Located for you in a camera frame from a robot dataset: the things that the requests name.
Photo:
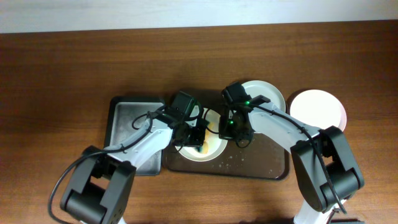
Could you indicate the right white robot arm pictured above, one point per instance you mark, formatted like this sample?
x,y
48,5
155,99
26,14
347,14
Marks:
x,y
326,170

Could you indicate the large brown serving tray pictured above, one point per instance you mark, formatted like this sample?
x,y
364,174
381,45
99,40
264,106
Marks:
x,y
260,159

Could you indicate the pinkish white plate front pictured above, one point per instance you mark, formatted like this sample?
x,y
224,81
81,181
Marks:
x,y
318,108

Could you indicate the green and yellow sponge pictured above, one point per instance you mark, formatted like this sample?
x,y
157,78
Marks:
x,y
211,139

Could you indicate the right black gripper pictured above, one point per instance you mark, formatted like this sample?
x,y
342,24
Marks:
x,y
230,132

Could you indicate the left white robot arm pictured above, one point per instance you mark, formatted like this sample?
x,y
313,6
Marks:
x,y
99,188

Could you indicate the small black soapy tray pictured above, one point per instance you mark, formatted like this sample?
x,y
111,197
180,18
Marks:
x,y
123,110

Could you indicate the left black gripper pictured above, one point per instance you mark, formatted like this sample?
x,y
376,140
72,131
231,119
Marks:
x,y
195,137

